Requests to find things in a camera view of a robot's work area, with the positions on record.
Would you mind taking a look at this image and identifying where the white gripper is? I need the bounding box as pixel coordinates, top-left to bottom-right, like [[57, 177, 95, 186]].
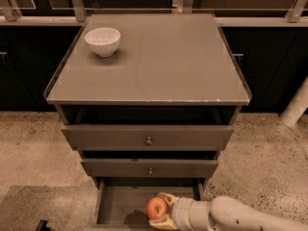
[[149, 192, 211, 231]]

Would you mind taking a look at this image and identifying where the red apple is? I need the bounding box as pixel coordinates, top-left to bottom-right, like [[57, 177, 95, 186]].
[[146, 196, 168, 220]]

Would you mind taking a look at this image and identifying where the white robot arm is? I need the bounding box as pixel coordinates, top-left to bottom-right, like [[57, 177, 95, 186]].
[[146, 192, 308, 231]]

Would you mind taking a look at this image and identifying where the middle drawer brass knob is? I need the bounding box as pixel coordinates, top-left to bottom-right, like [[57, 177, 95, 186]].
[[147, 167, 154, 176]]

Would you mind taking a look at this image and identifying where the drawer brass knob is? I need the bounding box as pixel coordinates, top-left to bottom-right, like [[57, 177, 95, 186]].
[[147, 167, 154, 176], [145, 137, 153, 146]]

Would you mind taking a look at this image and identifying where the bottom grey drawer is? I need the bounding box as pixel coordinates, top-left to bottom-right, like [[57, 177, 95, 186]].
[[92, 178, 204, 231]]

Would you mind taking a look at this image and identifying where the grey drawer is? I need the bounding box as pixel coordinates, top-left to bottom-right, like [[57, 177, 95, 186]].
[[81, 159, 218, 178], [92, 178, 204, 231], [62, 124, 234, 151]]

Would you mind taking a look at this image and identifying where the top drawer brass knob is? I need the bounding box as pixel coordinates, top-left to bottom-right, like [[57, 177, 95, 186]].
[[145, 137, 153, 146]]

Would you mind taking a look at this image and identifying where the middle grey drawer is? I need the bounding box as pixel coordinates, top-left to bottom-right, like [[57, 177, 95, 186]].
[[81, 159, 218, 178]]

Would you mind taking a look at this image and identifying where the grey drawer cabinet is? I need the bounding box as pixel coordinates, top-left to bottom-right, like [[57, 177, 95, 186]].
[[42, 13, 252, 231]]

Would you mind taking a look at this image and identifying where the top grey drawer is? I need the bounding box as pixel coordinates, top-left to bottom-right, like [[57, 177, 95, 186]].
[[62, 124, 234, 151]]

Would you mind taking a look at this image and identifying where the small black object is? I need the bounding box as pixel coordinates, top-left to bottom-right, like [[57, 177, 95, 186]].
[[36, 219, 50, 231]]

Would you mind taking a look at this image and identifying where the white ceramic bowl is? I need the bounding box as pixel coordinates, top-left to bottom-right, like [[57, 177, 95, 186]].
[[85, 27, 121, 57]]

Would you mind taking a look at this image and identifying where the metal railing frame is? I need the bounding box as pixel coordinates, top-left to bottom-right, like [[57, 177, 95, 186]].
[[0, 0, 308, 27]]

